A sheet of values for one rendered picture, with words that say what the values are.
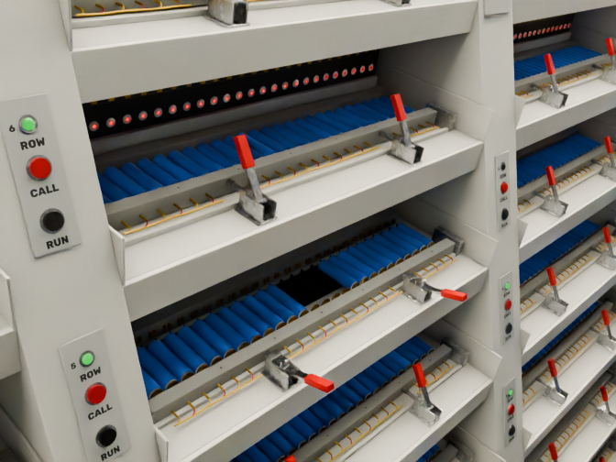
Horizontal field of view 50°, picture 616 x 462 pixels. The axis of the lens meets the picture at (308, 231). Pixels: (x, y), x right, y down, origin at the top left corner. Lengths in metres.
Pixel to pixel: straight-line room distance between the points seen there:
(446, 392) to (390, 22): 0.58
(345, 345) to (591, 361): 0.87
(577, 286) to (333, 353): 0.76
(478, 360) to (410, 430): 0.20
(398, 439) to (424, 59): 0.57
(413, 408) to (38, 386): 0.62
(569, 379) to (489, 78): 0.76
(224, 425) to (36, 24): 0.43
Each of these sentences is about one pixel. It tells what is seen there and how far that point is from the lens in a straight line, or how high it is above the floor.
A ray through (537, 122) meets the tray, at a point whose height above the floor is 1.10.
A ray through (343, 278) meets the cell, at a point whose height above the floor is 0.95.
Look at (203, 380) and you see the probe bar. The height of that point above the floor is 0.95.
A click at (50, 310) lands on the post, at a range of 0.57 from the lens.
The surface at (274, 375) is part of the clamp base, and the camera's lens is 0.78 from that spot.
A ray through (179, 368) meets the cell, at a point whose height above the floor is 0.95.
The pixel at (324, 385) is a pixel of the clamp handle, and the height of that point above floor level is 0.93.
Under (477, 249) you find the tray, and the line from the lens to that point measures 1.07.
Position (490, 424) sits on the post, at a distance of 1.21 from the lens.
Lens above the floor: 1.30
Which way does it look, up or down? 18 degrees down
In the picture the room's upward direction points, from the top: 7 degrees counter-clockwise
